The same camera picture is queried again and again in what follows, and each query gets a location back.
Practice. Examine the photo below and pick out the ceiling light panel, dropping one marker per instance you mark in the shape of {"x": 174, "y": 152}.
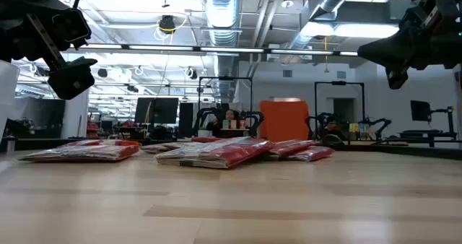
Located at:
{"x": 364, "y": 30}

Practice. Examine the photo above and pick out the slanted silver air duct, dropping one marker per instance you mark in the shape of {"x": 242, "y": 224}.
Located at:
{"x": 325, "y": 5}

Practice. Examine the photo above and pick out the black station frame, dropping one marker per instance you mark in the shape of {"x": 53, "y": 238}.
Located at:
{"x": 339, "y": 82}
{"x": 223, "y": 78}

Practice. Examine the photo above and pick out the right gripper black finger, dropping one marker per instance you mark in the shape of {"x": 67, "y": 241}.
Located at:
{"x": 397, "y": 78}
{"x": 388, "y": 52}

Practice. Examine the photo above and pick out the black monitor on stand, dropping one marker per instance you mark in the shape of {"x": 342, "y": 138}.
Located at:
{"x": 420, "y": 110}

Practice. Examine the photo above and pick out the black background robot arm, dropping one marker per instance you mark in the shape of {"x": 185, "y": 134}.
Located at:
{"x": 313, "y": 123}
{"x": 202, "y": 116}
{"x": 257, "y": 119}
{"x": 382, "y": 123}

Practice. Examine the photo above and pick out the black computer monitor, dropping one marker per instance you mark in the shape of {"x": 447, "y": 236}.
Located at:
{"x": 159, "y": 110}

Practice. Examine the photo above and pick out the small green box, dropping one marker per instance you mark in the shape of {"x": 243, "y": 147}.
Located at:
{"x": 225, "y": 124}

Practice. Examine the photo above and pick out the small yellow box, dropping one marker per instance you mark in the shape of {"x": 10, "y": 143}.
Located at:
{"x": 353, "y": 127}

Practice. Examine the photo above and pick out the black background desk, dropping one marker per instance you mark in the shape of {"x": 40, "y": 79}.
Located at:
{"x": 418, "y": 133}

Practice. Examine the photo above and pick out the orange panel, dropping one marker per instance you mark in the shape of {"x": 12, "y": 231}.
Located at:
{"x": 284, "y": 121}

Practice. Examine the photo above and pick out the person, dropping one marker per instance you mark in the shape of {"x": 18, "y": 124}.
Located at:
{"x": 229, "y": 114}
{"x": 332, "y": 130}

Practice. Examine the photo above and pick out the black monitor stand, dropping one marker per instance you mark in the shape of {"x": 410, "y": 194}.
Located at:
{"x": 450, "y": 121}

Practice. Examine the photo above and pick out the large silver air duct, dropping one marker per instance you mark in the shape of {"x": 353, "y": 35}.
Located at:
{"x": 221, "y": 13}

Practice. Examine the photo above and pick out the black cabinet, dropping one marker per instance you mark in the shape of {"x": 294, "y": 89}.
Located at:
{"x": 186, "y": 121}

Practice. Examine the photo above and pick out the long ceiling light strip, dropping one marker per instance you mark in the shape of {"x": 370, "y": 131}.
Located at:
{"x": 231, "y": 50}

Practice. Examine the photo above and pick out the red popcorn bag clear wrap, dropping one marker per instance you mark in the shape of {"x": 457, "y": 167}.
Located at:
{"x": 162, "y": 148}
{"x": 292, "y": 147}
{"x": 223, "y": 153}
{"x": 314, "y": 153}
{"x": 207, "y": 139}
{"x": 86, "y": 152}

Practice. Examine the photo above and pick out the dark partition panel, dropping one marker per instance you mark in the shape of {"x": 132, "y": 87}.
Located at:
{"x": 39, "y": 117}

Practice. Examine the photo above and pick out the round ceiling fixture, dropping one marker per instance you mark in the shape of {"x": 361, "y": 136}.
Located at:
{"x": 287, "y": 2}

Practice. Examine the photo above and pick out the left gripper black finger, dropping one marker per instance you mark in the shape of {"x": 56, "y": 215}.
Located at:
{"x": 74, "y": 78}
{"x": 71, "y": 26}

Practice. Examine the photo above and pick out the small pink box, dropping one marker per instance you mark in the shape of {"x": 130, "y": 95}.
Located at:
{"x": 233, "y": 124}

